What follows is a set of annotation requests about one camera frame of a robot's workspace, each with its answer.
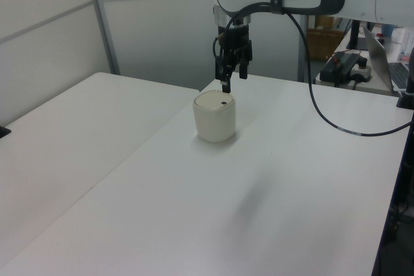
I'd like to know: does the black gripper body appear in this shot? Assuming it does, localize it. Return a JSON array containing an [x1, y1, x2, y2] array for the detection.
[[215, 25, 251, 52]]

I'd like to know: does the small white trash can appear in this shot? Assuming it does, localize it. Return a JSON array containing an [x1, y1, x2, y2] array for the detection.
[[192, 90, 238, 143]]

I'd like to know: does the silver open laptop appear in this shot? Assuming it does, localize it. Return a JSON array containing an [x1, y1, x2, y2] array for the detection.
[[362, 25, 414, 94]]

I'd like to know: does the brown cardboard box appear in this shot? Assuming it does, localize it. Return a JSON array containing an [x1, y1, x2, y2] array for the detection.
[[306, 26, 345, 61]]

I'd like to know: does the black power supply box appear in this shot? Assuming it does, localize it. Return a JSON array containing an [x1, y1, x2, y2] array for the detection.
[[320, 52, 360, 87]]

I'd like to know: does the black monitor stand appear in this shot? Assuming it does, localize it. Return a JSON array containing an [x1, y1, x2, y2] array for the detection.
[[345, 19, 370, 50]]

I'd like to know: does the white emergency stop button box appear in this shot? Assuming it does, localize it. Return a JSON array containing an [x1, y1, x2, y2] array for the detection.
[[349, 58, 373, 83]]

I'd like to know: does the black hanging robot cable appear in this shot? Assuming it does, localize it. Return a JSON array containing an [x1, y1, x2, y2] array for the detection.
[[224, 3, 412, 136]]

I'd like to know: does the black clamp mount post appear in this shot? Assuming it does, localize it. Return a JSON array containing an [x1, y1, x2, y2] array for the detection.
[[396, 46, 414, 111]]

